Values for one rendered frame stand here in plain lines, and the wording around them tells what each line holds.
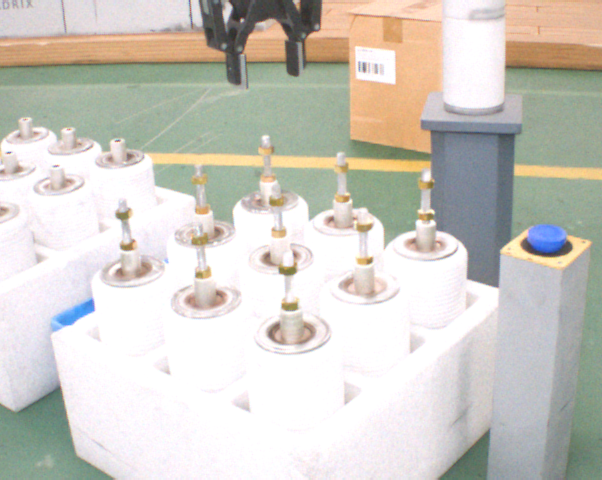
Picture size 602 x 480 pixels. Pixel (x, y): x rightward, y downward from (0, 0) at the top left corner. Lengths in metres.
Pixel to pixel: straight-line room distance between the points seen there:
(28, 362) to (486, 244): 0.69
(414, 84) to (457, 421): 1.10
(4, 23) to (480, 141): 2.24
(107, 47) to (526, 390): 2.32
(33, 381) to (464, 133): 0.70
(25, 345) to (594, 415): 0.76
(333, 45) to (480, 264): 1.52
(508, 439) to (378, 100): 1.23
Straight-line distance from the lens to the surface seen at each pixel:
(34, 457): 1.24
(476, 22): 1.36
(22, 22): 3.31
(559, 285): 0.93
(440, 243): 1.10
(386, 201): 1.86
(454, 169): 1.40
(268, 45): 2.92
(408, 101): 2.10
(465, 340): 1.08
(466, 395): 1.12
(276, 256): 1.07
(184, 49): 3.01
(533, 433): 1.03
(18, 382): 1.32
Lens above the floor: 0.73
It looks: 25 degrees down
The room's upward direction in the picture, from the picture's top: 3 degrees counter-clockwise
